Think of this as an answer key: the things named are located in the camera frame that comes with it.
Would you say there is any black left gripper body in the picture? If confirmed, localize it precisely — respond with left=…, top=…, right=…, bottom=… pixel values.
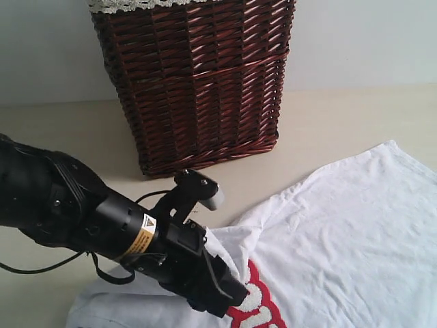
left=121, top=220, right=225, bottom=301

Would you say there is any white shirt garment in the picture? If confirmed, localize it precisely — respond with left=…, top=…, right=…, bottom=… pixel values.
left=66, top=141, right=436, bottom=327

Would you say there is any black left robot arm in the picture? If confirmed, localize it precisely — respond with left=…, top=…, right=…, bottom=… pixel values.
left=1, top=136, right=248, bottom=317

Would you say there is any dark brown wicker basket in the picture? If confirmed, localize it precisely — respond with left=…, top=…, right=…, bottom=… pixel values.
left=90, top=0, right=296, bottom=177

